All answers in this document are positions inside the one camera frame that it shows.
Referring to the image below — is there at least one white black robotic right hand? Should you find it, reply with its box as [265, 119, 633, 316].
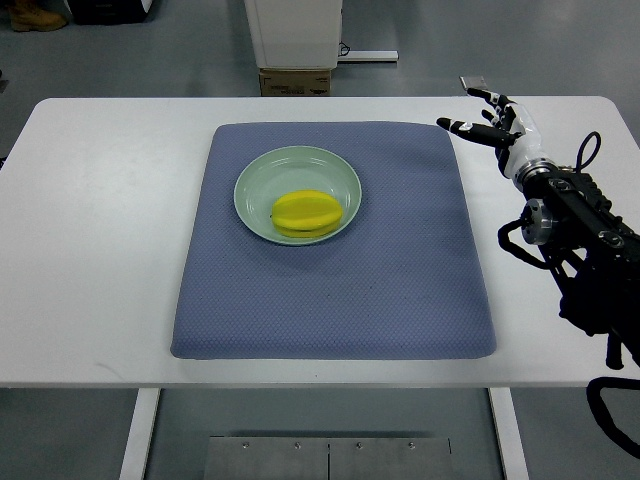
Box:
[436, 87, 555, 191]

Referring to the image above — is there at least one yellow starfruit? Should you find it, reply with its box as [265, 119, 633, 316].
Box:
[270, 189, 343, 238]

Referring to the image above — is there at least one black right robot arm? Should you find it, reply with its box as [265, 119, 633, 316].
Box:
[496, 133, 639, 370]

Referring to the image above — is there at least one grey floor plate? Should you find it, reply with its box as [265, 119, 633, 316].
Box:
[459, 75, 488, 91]

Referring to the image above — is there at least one pale green plate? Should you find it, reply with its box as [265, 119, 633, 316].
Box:
[234, 146, 362, 246]

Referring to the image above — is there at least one blue textured mat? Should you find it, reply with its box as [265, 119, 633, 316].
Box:
[171, 122, 496, 360]

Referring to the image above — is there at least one cardboard box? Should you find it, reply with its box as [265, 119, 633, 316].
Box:
[258, 69, 331, 97]

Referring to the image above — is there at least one white right table leg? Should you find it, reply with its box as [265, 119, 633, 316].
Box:
[488, 387, 530, 480]

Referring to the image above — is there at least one white table leg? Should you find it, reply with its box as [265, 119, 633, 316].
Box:
[488, 387, 530, 480]
[119, 388, 160, 480]

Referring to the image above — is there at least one black white bin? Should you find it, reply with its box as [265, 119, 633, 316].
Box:
[65, 0, 153, 25]

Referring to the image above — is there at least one white left table leg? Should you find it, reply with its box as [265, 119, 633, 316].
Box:
[119, 388, 160, 480]

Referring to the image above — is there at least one tan work boot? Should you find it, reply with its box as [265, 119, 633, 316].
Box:
[7, 0, 68, 33]

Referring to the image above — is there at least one white floor rail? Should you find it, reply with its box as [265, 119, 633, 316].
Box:
[338, 50, 399, 63]

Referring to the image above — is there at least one metal base plate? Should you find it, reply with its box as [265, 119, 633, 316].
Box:
[204, 436, 456, 479]

